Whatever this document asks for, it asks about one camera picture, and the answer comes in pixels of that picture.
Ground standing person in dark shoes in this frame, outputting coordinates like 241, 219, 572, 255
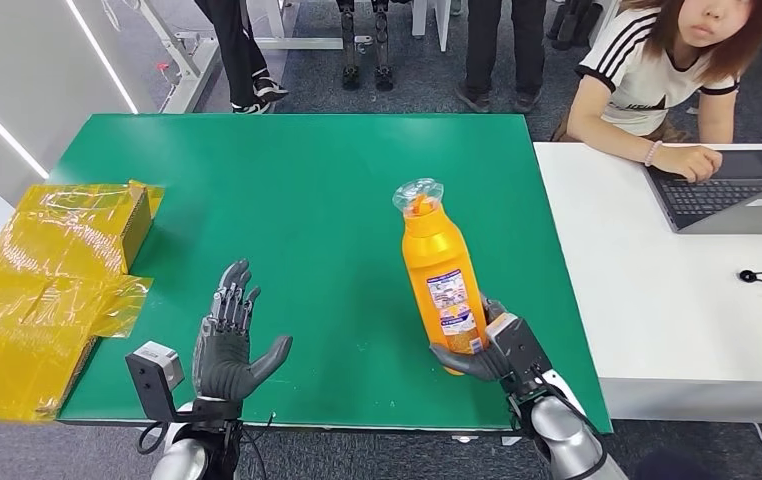
455, 0, 548, 115

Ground standing person with sneakers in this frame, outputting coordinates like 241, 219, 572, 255
194, 0, 290, 116

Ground seated person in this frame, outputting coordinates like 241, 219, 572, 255
551, 0, 762, 184

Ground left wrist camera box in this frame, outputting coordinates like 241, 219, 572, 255
125, 341, 186, 423

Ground white metal frame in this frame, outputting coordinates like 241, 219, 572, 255
99, 0, 222, 115

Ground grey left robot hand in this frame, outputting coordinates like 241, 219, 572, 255
192, 259, 294, 403

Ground orange plastic bottle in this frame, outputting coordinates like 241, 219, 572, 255
392, 177, 490, 376

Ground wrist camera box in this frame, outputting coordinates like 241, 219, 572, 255
125, 341, 186, 423
484, 313, 553, 397

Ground black humanoid robot legs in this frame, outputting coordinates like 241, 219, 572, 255
335, 0, 396, 93

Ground green table mat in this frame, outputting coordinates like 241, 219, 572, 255
46, 113, 614, 435

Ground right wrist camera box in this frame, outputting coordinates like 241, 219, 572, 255
484, 313, 553, 397

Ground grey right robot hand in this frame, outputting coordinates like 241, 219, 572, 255
429, 294, 521, 384

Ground grey laptop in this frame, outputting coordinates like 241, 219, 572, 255
643, 148, 762, 235

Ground white table legs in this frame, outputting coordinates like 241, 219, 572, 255
245, 0, 452, 53

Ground yellow film-wrapped cardboard box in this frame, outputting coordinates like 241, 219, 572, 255
0, 180, 166, 425

